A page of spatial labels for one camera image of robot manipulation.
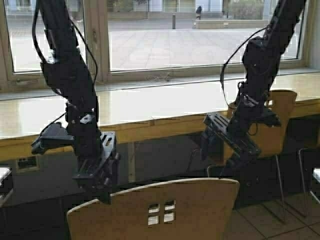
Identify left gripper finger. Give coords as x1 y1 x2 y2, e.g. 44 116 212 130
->
106 152 121 189
85 187 112 205

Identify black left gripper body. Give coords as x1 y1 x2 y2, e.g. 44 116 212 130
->
67 113 118 192

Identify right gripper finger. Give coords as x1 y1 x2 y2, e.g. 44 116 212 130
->
219 153 250 178
200 131 223 165

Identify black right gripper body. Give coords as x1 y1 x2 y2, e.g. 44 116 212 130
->
203 99 262 159

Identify plywood chair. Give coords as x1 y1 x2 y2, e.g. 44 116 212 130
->
249 89 297 223
66 177 240 240

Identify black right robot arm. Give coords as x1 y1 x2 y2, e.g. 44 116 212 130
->
201 0 307 179

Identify robot base right corner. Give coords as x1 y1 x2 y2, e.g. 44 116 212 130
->
311 168 320 199

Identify robot base left corner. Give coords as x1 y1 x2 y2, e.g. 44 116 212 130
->
0 166 14 208

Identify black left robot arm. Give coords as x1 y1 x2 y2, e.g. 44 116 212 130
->
31 0 120 204

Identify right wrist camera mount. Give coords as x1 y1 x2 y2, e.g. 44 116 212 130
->
258 107 282 128

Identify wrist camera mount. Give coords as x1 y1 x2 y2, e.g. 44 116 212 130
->
258 107 282 128
31 122 75 155

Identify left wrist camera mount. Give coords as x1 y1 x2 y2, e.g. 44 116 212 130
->
31 122 75 155

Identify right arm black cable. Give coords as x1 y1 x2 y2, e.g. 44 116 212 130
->
219 26 271 107

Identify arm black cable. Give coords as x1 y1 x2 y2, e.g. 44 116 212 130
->
31 0 99 86
219 26 271 107

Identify window frame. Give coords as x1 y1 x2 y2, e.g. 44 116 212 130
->
0 0 320 87

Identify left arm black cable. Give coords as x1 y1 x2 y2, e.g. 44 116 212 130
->
31 0 99 86

